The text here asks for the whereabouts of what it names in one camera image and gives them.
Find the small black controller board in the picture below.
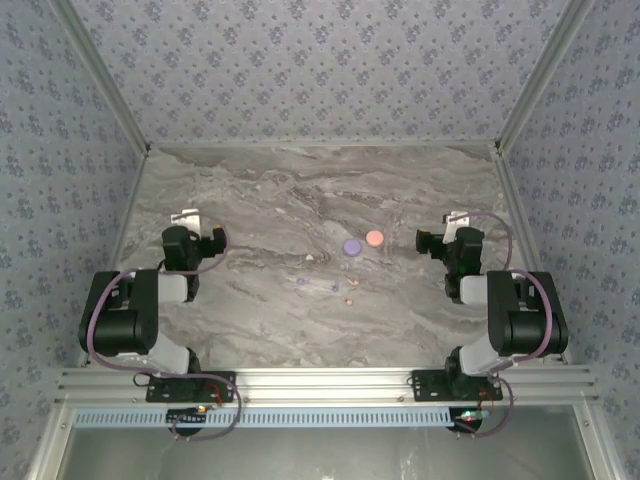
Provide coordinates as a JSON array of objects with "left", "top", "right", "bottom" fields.
[
  {"left": 166, "top": 405, "right": 209, "bottom": 435},
  {"left": 448, "top": 406, "right": 487, "bottom": 437}
]

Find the grey metal panel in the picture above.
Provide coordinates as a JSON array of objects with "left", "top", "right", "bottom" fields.
[{"left": 29, "top": 402, "right": 626, "bottom": 480}]

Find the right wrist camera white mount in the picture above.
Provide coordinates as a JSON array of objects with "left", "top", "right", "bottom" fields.
[{"left": 442, "top": 210, "right": 471, "bottom": 246}]

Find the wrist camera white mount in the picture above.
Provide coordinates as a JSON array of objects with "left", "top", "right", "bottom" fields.
[
  {"left": 170, "top": 209, "right": 202, "bottom": 236},
  {"left": 442, "top": 210, "right": 471, "bottom": 246}
]

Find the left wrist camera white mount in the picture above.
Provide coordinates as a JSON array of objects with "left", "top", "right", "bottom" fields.
[{"left": 170, "top": 209, "right": 202, "bottom": 236}]

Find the aluminium table side rail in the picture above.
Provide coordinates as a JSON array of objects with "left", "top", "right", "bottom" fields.
[
  {"left": 77, "top": 144, "right": 152, "bottom": 366},
  {"left": 492, "top": 144, "right": 574, "bottom": 365}
]

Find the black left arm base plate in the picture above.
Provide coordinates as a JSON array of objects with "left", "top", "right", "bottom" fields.
[{"left": 145, "top": 370, "right": 237, "bottom": 404}]

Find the aluminium table end rail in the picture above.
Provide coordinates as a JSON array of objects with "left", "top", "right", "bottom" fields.
[{"left": 149, "top": 139, "right": 497, "bottom": 149}]

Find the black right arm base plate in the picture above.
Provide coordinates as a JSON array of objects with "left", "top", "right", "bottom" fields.
[{"left": 410, "top": 368, "right": 504, "bottom": 403}]

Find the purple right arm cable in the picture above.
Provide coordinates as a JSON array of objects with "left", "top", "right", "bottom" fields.
[{"left": 447, "top": 212, "right": 557, "bottom": 440}]

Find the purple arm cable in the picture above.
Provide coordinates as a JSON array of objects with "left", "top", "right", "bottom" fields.
[
  {"left": 447, "top": 212, "right": 557, "bottom": 440},
  {"left": 87, "top": 212, "right": 245, "bottom": 442}
]

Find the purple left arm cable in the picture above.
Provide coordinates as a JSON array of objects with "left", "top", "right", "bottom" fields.
[{"left": 87, "top": 212, "right": 245, "bottom": 442}]

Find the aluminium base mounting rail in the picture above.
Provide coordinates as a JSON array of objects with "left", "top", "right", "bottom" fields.
[{"left": 53, "top": 363, "right": 600, "bottom": 405}]

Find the aluminium frame corner post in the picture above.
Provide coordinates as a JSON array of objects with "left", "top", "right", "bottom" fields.
[
  {"left": 494, "top": 0, "right": 597, "bottom": 151},
  {"left": 49, "top": 0, "right": 153, "bottom": 154}
]

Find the light blue slotted cable duct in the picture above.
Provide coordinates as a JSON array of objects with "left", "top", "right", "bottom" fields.
[{"left": 74, "top": 407, "right": 464, "bottom": 430}]

